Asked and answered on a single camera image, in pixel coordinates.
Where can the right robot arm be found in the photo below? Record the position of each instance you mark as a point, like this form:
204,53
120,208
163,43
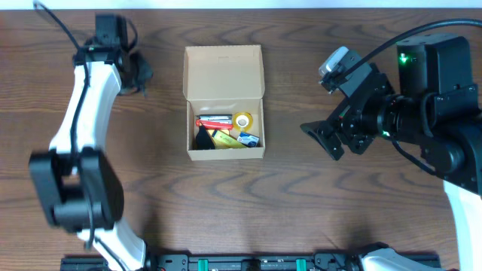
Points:
436,108

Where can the cardboard box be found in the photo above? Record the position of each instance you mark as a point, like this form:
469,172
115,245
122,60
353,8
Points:
221,80

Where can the black correction tape dispenser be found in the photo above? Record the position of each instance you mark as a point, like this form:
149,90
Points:
204,140

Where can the blue white staples box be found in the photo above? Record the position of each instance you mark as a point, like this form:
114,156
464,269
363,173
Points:
248,140

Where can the yellow tape roll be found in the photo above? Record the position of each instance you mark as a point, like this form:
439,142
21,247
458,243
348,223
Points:
242,121

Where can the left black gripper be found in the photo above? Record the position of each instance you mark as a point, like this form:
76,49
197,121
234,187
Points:
139,71

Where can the yellow highlighter marker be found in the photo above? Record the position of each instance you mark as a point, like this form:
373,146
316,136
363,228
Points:
223,140

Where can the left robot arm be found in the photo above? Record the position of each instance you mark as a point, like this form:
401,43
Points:
75,183

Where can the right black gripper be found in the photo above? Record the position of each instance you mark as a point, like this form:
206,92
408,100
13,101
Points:
342,132

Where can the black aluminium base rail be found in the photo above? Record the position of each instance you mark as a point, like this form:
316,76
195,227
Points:
183,262

